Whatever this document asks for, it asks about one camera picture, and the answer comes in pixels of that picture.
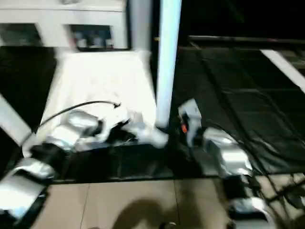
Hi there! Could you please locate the white glass-door cabinet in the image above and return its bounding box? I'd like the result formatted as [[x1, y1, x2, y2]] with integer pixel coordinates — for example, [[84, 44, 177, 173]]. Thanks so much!
[[0, 0, 131, 52]]

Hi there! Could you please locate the dark blue black cabinet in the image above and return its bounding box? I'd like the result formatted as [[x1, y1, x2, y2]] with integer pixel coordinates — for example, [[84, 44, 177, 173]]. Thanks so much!
[[126, 0, 191, 53]]

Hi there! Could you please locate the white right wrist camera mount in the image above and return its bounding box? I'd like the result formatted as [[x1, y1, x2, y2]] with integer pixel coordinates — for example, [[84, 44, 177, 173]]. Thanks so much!
[[178, 99, 203, 147]]

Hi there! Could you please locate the brown television bench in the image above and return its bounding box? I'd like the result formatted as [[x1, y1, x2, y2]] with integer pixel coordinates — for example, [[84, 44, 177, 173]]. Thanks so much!
[[285, 42, 305, 70]]

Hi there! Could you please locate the white board strip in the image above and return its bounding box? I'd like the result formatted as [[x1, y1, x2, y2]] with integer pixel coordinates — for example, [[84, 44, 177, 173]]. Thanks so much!
[[261, 49, 305, 95]]

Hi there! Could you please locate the white plastic table leg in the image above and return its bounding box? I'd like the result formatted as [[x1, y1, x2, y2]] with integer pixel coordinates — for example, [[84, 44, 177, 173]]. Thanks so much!
[[132, 0, 153, 52], [154, 0, 183, 129], [0, 94, 33, 146]]

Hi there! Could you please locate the black metal stand bar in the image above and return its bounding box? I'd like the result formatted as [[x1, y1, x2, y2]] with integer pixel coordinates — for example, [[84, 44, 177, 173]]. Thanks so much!
[[264, 180, 305, 202]]

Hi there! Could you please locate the black television screen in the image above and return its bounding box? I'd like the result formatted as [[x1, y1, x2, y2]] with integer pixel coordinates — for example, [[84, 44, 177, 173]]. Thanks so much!
[[188, 0, 305, 42]]

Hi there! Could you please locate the white plastic table top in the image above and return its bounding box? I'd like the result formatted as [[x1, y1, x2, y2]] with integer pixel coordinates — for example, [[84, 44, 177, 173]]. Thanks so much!
[[22, 49, 169, 158]]

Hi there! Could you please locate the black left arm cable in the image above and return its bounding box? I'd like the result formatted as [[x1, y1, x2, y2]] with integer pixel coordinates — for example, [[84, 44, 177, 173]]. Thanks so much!
[[33, 100, 122, 134]]

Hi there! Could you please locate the black work mat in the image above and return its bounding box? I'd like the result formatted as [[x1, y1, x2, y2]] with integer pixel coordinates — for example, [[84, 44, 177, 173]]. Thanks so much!
[[0, 46, 305, 184]]

